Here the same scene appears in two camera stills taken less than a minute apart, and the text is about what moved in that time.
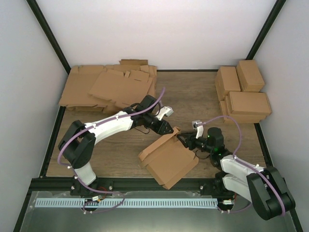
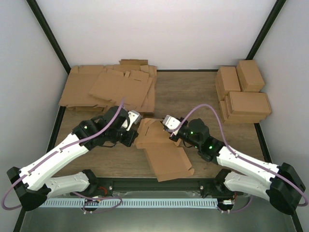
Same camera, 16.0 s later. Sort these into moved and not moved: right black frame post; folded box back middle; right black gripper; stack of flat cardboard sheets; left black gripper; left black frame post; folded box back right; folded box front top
Moved: left black gripper; right black gripper
Not moved: folded box front top; stack of flat cardboard sheets; folded box back middle; folded box back right; left black frame post; right black frame post
